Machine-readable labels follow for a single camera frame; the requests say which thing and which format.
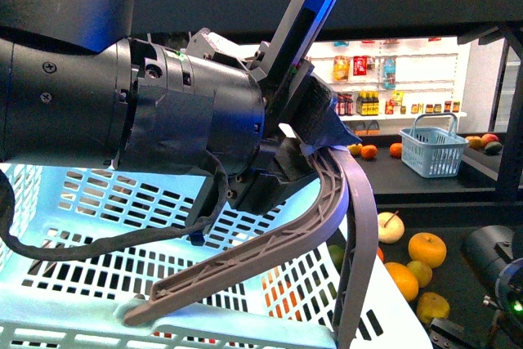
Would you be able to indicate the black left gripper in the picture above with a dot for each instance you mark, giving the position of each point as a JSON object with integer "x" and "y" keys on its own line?
{"x": 194, "y": 110}

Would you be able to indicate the grey smooth left gripper finger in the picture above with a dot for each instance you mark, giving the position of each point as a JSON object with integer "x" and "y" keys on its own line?
{"x": 361, "y": 249}

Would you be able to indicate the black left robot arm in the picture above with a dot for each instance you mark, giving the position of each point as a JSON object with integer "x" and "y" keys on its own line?
{"x": 66, "y": 94}

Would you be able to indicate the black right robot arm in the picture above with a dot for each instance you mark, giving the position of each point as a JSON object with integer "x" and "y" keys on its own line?
{"x": 494, "y": 254}

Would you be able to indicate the orange beside far lemon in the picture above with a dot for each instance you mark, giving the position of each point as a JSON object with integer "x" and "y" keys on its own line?
{"x": 369, "y": 152}

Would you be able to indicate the yellow lemon far shelf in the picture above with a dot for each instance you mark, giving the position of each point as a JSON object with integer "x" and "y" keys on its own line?
{"x": 355, "y": 149}

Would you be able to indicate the large orange near shelf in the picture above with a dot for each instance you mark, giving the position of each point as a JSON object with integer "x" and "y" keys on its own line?
{"x": 404, "y": 279}

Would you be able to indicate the black metal shelf rack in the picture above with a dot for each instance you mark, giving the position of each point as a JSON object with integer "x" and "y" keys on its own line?
{"x": 482, "y": 194}

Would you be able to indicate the white pear with stem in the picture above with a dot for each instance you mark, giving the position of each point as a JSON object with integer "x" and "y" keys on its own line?
{"x": 390, "y": 227}

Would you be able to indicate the yellow orange apple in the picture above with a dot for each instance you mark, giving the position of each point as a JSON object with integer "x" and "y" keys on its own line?
{"x": 428, "y": 248}

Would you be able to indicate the orange near blue basket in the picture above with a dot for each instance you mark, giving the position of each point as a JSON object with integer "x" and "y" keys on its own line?
{"x": 396, "y": 150}

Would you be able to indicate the small blue plastic basket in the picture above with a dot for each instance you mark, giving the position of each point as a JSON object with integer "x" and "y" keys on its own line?
{"x": 433, "y": 152}

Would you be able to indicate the large light blue basket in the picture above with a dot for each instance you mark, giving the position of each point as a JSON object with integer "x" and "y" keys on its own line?
{"x": 81, "y": 304}

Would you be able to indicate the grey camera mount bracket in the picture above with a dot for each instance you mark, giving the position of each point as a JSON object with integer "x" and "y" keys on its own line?
{"x": 273, "y": 61}

